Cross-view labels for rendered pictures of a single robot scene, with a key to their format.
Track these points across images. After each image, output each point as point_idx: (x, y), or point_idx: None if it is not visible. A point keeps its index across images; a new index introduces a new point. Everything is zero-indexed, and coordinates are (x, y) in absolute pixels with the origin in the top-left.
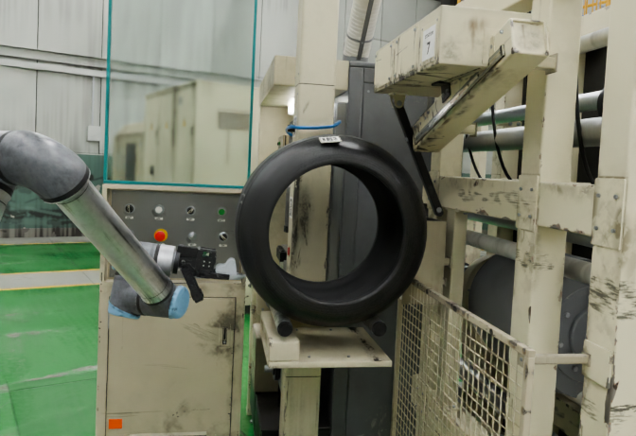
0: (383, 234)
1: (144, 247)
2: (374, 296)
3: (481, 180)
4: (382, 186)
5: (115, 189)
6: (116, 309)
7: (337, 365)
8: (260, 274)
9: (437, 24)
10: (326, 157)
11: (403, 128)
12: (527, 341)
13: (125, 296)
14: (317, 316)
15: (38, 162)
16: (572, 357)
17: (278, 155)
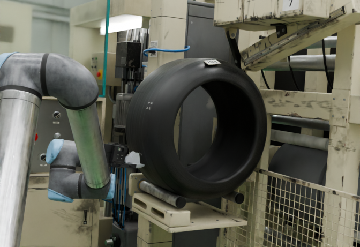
0: (223, 131)
1: (74, 144)
2: (238, 175)
3: (292, 92)
4: (223, 96)
5: None
6: (60, 195)
7: (214, 226)
8: (166, 163)
9: None
10: (211, 75)
11: (234, 53)
12: (340, 199)
13: (67, 184)
14: (202, 192)
15: (77, 79)
16: None
17: (177, 73)
